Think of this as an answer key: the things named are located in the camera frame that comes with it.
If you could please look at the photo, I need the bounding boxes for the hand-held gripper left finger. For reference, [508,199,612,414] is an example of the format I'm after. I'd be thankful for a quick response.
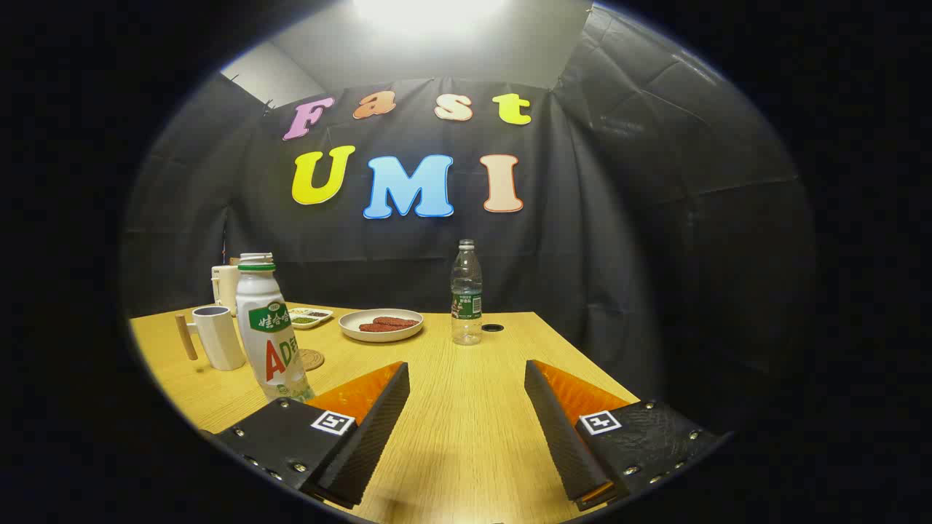
[211,362,411,510]

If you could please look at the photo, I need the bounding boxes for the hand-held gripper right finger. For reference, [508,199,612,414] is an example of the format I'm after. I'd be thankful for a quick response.
[524,360,729,512]

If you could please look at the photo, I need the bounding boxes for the white juice bottle green label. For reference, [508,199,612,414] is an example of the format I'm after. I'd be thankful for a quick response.
[235,253,315,403]

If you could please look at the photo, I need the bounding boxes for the white cup wooden handle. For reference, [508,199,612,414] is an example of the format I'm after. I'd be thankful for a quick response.
[175,306,247,372]

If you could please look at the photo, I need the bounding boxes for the clear plastic water bottle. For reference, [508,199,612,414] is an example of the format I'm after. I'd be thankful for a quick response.
[450,239,483,346]

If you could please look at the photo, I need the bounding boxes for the wooden table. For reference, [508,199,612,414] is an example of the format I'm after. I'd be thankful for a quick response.
[130,302,641,524]

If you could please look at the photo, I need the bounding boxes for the white round plate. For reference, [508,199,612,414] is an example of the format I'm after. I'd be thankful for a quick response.
[339,309,424,344]

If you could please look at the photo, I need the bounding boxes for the white divided bean dish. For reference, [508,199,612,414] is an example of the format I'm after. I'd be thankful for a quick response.
[288,307,334,330]

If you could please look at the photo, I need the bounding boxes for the black backdrop cloth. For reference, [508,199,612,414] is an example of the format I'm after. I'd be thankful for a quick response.
[120,4,816,423]

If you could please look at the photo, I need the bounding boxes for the cream toaster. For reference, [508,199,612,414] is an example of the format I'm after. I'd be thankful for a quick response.
[211,256,242,316]

